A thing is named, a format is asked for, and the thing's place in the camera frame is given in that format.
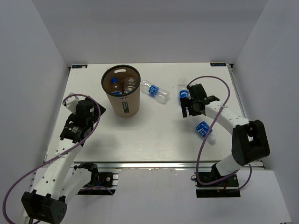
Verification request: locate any clear bottle blue label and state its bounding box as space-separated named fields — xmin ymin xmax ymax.
xmin=195 ymin=121 xmax=216 ymax=144
xmin=140 ymin=80 xmax=170 ymax=104
xmin=177 ymin=78 xmax=189 ymax=105

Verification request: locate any blue cap Pepsi bottle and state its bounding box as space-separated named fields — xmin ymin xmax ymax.
xmin=111 ymin=78 xmax=122 ymax=95

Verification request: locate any clear bottle green white label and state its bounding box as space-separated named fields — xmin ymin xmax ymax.
xmin=124 ymin=77 xmax=137 ymax=93

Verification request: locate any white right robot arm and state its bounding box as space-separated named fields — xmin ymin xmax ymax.
xmin=180 ymin=84 xmax=270 ymax=186

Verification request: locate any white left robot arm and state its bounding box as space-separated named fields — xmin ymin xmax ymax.
xmin=21 ymin=97 xmax=106 ymax=224

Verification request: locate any brown bin with black rim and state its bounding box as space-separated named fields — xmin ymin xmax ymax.
xmin=101 ymin=65 xmax=141 ymax=117

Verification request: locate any right blue table sticker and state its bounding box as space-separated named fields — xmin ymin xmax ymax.
xmin=210 ymin=63 xmax=227 ymax=67

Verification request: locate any blue table sticker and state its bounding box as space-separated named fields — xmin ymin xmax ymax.
xmin=210 ymin=63 xmax=227 ymax=67
xmin=71 ymin=64 xmax=88 ymax=69

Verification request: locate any left blue table sticker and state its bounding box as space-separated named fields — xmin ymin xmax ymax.
xmin=71 ymin=64 xmax=88 ymax=69

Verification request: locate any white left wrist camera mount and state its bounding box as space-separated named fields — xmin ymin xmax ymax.
xmin=62 ymin=92 xmax=79 ymax=114

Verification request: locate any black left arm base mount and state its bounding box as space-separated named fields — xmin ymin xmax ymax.
xmin=77 ymin=168 xmax=119 ymax=196

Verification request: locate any aluminium table frame rail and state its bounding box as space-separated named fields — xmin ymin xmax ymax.
xmin=67 ymin=63 xmax=267 ymax=172

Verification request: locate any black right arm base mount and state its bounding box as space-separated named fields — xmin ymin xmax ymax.
xmin=191 ymin=174 xmax=241 ymax=198

